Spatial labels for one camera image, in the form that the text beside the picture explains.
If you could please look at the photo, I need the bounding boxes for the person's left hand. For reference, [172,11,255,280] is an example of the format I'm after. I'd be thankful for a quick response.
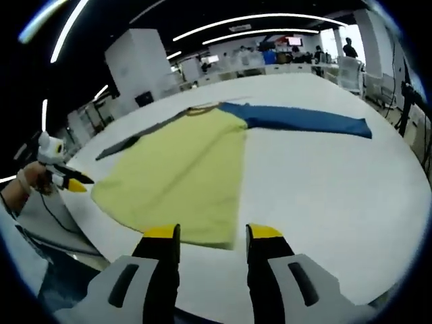
[25,161,55,195]

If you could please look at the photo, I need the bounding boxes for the white square pillar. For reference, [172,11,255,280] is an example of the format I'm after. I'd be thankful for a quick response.
[104,28,180,109]

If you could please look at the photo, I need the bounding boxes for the yellow garment blue grey sleeves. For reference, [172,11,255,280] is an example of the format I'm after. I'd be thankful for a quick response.
[91,101,373,251]

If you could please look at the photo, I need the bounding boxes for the white wristband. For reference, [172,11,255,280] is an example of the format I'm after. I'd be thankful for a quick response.
[16,168,33,195]

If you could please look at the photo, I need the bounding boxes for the black tripod stand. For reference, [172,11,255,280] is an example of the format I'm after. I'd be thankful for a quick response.
[393,57,432,136]

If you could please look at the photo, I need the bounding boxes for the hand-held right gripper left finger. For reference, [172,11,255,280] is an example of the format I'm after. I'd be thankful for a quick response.
[53,223,182,324]

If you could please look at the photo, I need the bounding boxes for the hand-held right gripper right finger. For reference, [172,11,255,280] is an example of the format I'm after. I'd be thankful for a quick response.
[245,223,367,324]

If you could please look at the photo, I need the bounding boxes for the person's white shirt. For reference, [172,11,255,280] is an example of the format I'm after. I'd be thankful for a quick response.
[0,202,112,304]

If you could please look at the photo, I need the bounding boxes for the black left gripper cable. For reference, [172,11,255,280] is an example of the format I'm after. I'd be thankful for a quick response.
[38,192,99,252]

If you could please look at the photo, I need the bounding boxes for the row of white cabinets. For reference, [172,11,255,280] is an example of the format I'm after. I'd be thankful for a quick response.
[178,60,338,90]

